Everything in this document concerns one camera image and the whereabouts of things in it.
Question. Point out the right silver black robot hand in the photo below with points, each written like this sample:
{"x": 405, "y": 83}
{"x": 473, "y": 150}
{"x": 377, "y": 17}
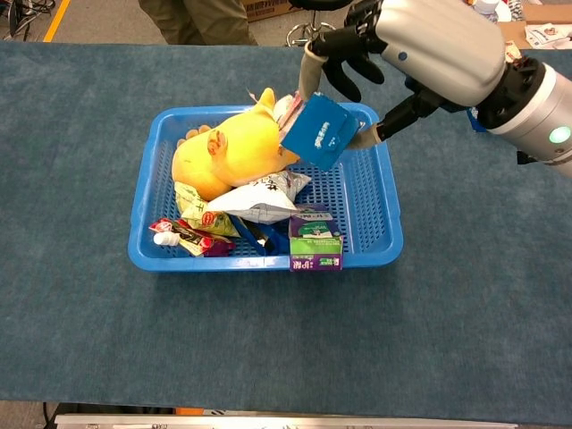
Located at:
{"x": 442, "y": 49}

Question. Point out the blue toothpaste box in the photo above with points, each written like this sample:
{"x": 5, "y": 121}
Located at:
{"x": 476, "y": 120}
{"x": 317, "y": 132}

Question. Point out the yellow plush toy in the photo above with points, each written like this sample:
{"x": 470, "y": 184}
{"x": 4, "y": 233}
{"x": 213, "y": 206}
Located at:
{"x": 241, "y": 156}

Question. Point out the purple toothpaste box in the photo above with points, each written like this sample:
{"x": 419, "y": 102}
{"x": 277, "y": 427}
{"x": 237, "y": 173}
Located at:
{"x": 315, "y": 250}

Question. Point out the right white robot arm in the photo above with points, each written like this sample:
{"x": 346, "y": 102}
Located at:
{"x": 536, "y": 116}

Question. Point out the blue plastic basket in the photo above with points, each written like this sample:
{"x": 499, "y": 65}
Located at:
{"x": 366, "y": 210}

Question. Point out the red and white snack packet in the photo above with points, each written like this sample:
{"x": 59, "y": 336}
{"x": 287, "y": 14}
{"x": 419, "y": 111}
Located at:
{"x": 513, "y": 50}

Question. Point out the open cardboard box with papers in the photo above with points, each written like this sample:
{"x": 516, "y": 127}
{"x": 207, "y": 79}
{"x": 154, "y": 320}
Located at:
{"x": 545, "y": 27}

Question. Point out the brown printed cardboard box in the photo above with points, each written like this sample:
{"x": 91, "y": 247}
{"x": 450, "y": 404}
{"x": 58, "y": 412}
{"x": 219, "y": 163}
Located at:
{"x": 263, "y": 9}

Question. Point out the white snack bag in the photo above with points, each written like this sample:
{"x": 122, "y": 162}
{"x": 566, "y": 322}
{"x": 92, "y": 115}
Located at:
{"x": 263, "y": 201}

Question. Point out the person in olive trousers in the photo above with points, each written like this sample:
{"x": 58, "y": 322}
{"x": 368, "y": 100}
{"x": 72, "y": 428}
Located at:
{"x": 201, "y": 22}

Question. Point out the blue and black clip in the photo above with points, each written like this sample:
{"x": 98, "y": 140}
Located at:
{"x": 272, "y": 241}

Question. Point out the green yellow snack packet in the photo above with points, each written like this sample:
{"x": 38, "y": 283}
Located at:
{"x": 201, "y": 214}

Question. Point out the purple snack packet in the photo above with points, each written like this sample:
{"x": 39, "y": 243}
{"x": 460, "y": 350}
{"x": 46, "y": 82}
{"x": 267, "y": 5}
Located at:
{"x": 219, "y": 249}

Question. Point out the red pouch with white cap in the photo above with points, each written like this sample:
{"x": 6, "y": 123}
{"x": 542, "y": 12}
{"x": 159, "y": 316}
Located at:
{"x": 187, "y": 234}

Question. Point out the teal felt table cloth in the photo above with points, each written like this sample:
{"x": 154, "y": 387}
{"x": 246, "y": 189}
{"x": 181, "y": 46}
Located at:
{"x": 89, "y": 313}

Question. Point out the aluminium frame rail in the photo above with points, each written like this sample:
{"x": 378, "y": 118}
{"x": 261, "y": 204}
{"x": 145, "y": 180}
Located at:
{"x": 286, "y": 421}

